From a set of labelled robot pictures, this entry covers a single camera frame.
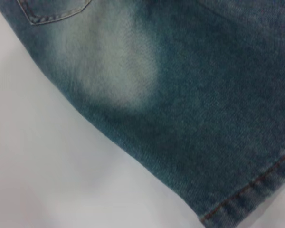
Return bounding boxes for blue denim shorts with print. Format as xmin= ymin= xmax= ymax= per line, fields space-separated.
xmin=0 ymin=0 xmax=285 ymax=228

